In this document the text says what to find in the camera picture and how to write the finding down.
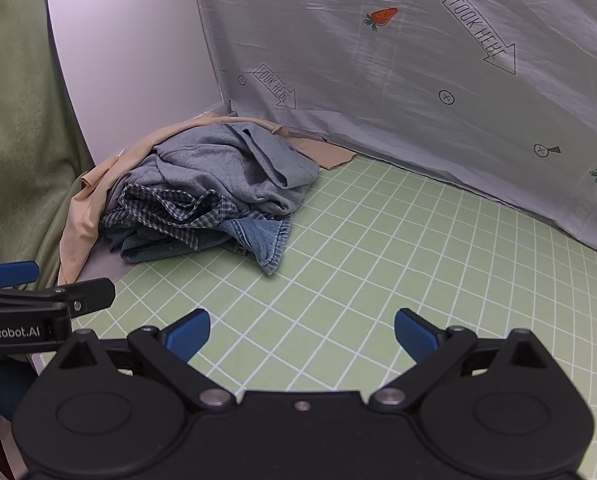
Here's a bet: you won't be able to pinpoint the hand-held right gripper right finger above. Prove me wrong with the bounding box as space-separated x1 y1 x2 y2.
369 308 550 413

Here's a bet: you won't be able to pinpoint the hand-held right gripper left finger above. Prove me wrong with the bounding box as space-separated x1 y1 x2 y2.
53 308 237 413

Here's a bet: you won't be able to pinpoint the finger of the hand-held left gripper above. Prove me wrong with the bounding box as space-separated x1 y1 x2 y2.
0 278 117 318
0 260 40 289

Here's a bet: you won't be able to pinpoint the beige long sleeve shirt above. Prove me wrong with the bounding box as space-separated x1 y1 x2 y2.
57 112 356 286

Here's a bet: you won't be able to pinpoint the green grid mat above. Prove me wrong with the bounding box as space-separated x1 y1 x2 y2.
71 152 597 480

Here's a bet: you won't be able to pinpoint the checkered shirt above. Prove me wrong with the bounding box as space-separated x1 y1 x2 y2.
100 184 274 251

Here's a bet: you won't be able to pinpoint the blue denim jeans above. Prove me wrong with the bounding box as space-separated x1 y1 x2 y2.
109 212 294 276

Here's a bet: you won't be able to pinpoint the green fleece blanket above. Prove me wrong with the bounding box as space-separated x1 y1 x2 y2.
0 0 97 287

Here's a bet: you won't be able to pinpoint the grey sweatshirt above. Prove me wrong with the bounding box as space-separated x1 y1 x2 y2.
106 122 322 219

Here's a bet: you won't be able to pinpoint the grey carrot printed sheet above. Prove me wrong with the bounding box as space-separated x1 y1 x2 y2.
188 0 597 262

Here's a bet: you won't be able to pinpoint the white board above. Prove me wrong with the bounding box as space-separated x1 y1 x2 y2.
46 0 235 167

